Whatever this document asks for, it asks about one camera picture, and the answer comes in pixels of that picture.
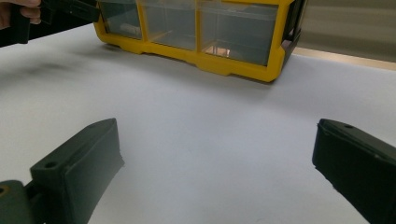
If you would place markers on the group of clear drawers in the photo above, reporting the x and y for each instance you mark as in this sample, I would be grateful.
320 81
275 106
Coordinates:
236 31

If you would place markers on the white table cover sheet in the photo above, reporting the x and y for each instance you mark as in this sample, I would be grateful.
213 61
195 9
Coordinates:
202 130

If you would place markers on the wooden table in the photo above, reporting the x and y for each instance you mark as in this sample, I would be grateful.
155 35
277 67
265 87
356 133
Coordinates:
348 59

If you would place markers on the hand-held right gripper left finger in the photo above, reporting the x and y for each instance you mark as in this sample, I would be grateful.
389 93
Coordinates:
77 174

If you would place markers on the yellow and black organizer cabinet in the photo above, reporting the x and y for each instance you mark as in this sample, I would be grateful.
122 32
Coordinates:
243 70

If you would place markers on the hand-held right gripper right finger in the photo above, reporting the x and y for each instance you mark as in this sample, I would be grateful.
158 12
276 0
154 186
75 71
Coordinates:
358 168

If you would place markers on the clear plastic organizer drawer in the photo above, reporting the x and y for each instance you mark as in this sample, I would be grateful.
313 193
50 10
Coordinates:
118 15

